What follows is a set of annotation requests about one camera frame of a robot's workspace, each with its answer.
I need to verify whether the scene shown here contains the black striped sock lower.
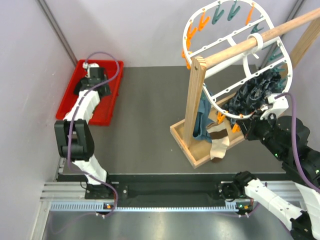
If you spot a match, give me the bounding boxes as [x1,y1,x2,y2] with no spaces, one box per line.
[97,83,112,98]

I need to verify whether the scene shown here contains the purple cable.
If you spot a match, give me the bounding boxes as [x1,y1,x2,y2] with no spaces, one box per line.
[274,92,320,191]
[66,51,121,218]

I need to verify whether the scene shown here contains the orange clothespin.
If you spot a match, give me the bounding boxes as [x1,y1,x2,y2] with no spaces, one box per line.
[216,112,226,125]
[232,123,241,133]

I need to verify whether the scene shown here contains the white clip hanger frame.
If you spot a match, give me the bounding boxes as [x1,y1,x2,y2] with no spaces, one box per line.
[182,0,293,122]

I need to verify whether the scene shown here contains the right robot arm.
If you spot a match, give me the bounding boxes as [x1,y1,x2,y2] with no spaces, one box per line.
[218,113,320,240]

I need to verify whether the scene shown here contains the black striped sock upper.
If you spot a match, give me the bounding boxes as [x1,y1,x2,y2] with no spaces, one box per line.
[73,77,87,96]

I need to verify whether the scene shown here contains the red plastic tray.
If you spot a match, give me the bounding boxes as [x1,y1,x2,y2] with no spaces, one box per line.
[55,59,124,126]

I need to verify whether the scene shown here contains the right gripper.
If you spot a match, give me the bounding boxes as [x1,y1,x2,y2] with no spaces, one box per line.
[237,108,286,160]

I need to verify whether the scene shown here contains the beige brown sock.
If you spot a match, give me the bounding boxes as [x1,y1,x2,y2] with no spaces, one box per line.
[206,122,230,160]

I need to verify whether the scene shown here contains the black striped sock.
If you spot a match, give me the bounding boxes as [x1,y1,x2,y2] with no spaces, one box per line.
[97,83,112,98]
[73,77,87,96]

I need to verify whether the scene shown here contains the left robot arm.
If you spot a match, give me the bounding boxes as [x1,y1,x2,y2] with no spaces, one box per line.
[54,62,114,199]

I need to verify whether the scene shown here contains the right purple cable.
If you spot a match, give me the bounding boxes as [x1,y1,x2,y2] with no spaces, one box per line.
[274,92,320,191]

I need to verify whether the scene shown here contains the dark patterned cloth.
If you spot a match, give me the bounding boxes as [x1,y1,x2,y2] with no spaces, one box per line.
[222,70,285,116]

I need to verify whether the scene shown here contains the teal cloth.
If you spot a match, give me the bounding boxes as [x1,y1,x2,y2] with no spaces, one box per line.
[192,92,213,143]

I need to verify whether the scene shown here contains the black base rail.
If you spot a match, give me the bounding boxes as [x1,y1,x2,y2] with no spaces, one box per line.
[84,173,253,208]

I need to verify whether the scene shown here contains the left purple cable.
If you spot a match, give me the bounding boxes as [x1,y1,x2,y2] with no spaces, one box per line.
[66,51,121,218]

